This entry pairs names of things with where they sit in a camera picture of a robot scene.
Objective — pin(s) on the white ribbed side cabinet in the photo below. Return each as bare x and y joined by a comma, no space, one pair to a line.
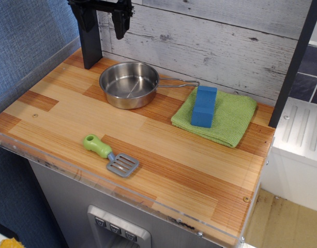
291,168

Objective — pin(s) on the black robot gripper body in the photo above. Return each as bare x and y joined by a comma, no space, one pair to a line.
123,6

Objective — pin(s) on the green handled toy spatula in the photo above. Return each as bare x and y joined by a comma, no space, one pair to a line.
120,164

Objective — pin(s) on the dark support post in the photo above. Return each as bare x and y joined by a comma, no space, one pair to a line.
91,46
299,52

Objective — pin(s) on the silver dispenser button panel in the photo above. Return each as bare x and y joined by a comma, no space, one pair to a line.
112,231

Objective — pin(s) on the green microfiber cloth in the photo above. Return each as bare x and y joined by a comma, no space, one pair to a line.
231,118

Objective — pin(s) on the dark left support post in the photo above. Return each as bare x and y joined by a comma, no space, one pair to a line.
91,46

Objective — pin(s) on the dark right support post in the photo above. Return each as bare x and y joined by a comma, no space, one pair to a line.
299,52

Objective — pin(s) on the stainless steel pan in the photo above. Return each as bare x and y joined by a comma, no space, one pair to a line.
132,85

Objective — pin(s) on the yellow black object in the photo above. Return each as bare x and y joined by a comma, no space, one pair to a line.
11,243

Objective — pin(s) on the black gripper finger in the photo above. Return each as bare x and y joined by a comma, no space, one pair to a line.
85,16
121,21

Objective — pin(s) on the blue wooden block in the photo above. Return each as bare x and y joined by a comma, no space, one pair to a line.
204,107

